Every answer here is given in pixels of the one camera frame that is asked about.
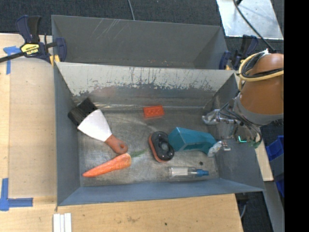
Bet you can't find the grey metal bin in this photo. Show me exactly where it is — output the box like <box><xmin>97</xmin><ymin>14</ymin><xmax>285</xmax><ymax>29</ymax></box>
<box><xmin>51</xmin><ymin>14</ymin><xmax>267</xmax><ymax>206</ymax></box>

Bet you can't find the teal box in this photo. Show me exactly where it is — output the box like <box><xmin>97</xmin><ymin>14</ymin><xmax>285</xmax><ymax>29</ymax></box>
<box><xmin>167</xmin><ymin>126</ymin><xmax>217</xmax><ymax>155</ymax></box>

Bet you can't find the clear bottle with blue cap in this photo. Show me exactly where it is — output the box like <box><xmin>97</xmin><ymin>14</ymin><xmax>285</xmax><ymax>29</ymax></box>
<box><xmin>167</xmin><ymin>166</ymin><xmax>210</xmax><ymax>180</ymax></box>

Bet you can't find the orange toy carrot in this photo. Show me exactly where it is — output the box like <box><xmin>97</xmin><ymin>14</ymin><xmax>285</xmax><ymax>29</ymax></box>
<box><xmin>82</xmin><ymin>148</ymin><xmax>148</xmax><ymax>178</ymax></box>

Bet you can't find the black and orange oval sponge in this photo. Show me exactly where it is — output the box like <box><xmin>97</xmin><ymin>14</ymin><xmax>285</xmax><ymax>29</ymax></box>
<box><xmin>148</xmin><ymin>130</ymin><xmax>175</xmax><ymax>164</ymax></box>

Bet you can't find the pale wood board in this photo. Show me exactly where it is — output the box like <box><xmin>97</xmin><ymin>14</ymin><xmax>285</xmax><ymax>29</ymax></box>
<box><xmin>8</xmin><ymin>57</ymin><xmax>58</xmax><ymax>199</ymax></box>

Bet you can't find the white brush with brown handle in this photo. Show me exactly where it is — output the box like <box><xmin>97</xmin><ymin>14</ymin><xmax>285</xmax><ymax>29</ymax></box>
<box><xmin>67</xmin><ymin>97</ymin><xmax>129</xmax><ymax>155</ymax></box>

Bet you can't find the orange-red toy brick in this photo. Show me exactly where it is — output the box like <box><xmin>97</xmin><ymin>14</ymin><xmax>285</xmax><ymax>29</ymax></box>
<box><xmin>142</xmin><ymin>104</ymin><xmax>166</xmax><ymax>119</ymax></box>

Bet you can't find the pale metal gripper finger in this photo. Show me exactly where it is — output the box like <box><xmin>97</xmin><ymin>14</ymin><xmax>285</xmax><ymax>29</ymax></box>
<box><xmin>207</xmin><ymin>140</ymin><xmax>232</xmax><ymax>158</ymax></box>
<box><xmin>201</xmin><ymin>109</ymin><xmax>221</xmax><ymax>126</ymax></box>

